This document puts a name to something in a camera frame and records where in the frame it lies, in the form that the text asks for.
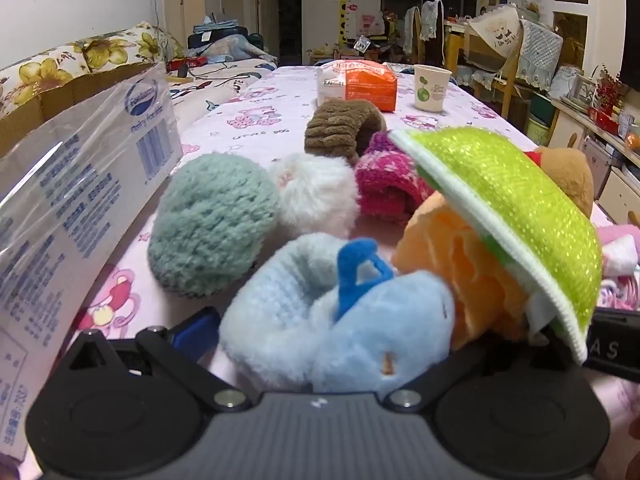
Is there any light blue knitted sock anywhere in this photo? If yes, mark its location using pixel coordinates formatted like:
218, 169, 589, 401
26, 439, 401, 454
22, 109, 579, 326
218, 232, 351, 392

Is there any white fluffy pom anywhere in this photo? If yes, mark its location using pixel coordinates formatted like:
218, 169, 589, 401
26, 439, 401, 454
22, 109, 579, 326
270, 152, 361, 238

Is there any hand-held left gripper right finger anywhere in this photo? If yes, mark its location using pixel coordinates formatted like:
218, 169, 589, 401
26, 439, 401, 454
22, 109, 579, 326
382, 329, 585, 413

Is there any pink and white plush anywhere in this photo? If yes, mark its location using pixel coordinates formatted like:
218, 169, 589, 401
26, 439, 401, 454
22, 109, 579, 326
595, 222, 640, 311

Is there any giraffe height chart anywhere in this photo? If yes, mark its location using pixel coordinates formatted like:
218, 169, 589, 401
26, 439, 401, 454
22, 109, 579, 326
336, 0, 351, 43

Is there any cardboard box with clear tape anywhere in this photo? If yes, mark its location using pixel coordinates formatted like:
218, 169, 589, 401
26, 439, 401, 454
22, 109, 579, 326
0, 60, 183, 463

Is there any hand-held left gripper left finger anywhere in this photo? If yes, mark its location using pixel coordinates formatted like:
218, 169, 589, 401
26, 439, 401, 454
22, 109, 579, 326
62, 306, 253, 413

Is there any wooden chair beige cover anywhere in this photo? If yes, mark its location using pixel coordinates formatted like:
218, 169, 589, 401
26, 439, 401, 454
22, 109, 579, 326
465, 4, 525, 106

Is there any green knitted ball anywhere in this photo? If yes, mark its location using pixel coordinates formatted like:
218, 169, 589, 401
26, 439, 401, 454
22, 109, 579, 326
147, 152, 282, 298

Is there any orange tissue pack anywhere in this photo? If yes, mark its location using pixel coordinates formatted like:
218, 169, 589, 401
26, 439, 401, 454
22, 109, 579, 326
316, 59, 398, 112

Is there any red box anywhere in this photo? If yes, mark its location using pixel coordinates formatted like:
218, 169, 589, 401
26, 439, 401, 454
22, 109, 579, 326
167, 56, 208, 72

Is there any white paper cup green print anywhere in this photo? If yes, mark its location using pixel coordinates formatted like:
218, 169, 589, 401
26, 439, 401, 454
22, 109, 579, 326
413, 64, 452, 113

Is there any lime green scouring pad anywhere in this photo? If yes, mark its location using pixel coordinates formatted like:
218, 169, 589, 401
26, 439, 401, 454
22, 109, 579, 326
389, 126, 603, 366

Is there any brown teddy bear red bow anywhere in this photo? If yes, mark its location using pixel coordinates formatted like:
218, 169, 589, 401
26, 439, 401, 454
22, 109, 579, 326
525, 145, 596, 221

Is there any light blue plush whale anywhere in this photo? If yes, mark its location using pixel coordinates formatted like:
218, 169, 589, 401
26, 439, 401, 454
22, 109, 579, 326
310, 237, 457, 396

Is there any pink knitted sock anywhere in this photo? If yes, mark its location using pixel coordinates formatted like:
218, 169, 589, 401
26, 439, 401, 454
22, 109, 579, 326
354, 130, 436, 223

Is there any wooden chair teal lace cover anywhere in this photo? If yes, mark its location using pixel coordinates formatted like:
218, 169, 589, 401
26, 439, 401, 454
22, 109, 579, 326
515, 19, 565, 111

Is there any green waste bin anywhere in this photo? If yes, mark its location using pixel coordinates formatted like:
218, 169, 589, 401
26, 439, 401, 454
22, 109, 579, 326
525, 97, 557, 147

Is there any cream sideboard cabinet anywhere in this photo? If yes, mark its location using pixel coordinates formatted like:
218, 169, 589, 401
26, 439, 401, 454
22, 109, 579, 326
550, 95, 640, 223

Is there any brown fuzzy sock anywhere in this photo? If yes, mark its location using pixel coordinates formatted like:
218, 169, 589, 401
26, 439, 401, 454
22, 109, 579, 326
304, 99, 388, 166

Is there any orange bath pouf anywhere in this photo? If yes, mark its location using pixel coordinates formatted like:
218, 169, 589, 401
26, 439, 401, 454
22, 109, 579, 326
391, 192, 540, 351

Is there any pile of blue clothes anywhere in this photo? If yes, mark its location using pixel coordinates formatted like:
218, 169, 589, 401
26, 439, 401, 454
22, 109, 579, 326
187, 17, 278, 61

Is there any floral sofa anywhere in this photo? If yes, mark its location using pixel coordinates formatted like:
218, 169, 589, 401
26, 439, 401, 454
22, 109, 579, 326
0, 21, 278, 161

